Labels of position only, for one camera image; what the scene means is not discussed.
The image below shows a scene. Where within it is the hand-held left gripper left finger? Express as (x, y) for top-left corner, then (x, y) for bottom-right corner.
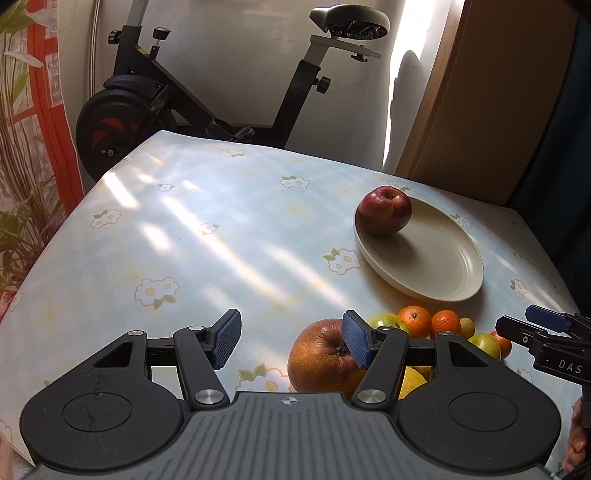
(90, 308), (243, 411)

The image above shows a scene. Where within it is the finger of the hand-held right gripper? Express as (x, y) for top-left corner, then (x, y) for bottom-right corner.
(495, 316), (555, 357)
(525, 305), (591, 334)

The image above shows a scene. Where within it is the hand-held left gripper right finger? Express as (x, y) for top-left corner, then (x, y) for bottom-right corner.
(342, 310), (502, 411)

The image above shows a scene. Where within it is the mandarin orange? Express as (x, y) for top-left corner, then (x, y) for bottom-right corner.
(430, 309), (462, 340)
(396, 305), (433, 340)
(489, 330), (513, 360)

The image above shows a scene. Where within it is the red apple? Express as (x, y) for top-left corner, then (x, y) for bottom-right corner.
(359, 185), (413, 236)

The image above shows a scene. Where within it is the metal pipe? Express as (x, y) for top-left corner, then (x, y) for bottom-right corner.
(90, 0), (106, 93)

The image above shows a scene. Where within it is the green apple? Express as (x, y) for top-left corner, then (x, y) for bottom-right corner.
(367, 312), (411, 337)
(467, 333), (502, 361)

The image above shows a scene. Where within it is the wooden cabinet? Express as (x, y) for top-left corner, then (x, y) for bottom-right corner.
(394, 0), (580, 208)

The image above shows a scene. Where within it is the beige oval plate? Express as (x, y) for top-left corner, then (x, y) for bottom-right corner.
(353, 194), (485, 303)

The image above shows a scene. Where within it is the large yellow citrus fruit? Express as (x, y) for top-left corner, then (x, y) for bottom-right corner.
(398, 367), (430, 400)

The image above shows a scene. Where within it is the person's right hand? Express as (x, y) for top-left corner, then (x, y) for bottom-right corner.
(564, 398), (587, 472)

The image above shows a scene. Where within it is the dark blue cloth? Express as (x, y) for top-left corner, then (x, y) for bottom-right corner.
(505, 14), (591, 315)

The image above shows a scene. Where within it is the floral curtain with red band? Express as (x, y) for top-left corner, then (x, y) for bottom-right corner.
(0, 0), (98, 324)

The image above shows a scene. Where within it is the large russet brown apple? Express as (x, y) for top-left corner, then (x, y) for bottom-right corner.
(287, 318), (370, 396)

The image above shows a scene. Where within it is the black exercise bike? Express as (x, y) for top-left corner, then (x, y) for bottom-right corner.
(75, 4), (389, 183)

